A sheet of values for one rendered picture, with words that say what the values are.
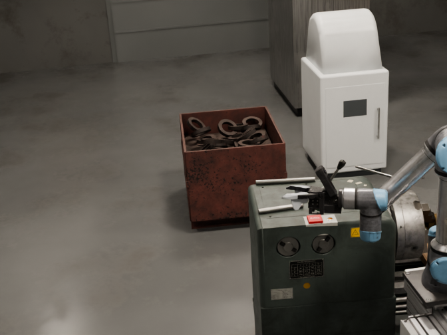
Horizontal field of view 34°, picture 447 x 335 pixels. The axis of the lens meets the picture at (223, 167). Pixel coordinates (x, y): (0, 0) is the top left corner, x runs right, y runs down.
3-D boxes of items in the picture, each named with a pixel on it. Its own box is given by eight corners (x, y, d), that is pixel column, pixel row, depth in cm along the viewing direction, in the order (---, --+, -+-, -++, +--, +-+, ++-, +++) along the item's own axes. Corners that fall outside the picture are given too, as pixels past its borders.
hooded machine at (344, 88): (297, 153, 716) (294, 7, 662) (360, 145, 727) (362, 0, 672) (324, 185, 644) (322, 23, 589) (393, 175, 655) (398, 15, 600)
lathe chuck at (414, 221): (406, 267, 321) (403, 197, 317) (388, 250, 352) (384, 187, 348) (426, 266, 321) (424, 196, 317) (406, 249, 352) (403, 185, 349)
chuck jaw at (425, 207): (410, 225, 331) (415, 210, 321) (408, 216, 334) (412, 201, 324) (434, 223, 331) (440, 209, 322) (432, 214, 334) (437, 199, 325)
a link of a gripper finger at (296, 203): (284, 213, 251) (309, 209, 253) (284, 196, 249) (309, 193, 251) (281, 210, 254) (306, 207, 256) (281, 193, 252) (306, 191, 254)
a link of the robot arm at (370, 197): (386, 217, 248) (387, 194, 245) (354, 215, 251) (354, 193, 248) (387, 207, 255) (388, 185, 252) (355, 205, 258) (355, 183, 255)
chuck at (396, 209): (398, 268, 321) (395, 198, 317) (380, 251, 352) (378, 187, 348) (406, 267, 321) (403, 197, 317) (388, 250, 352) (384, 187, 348)
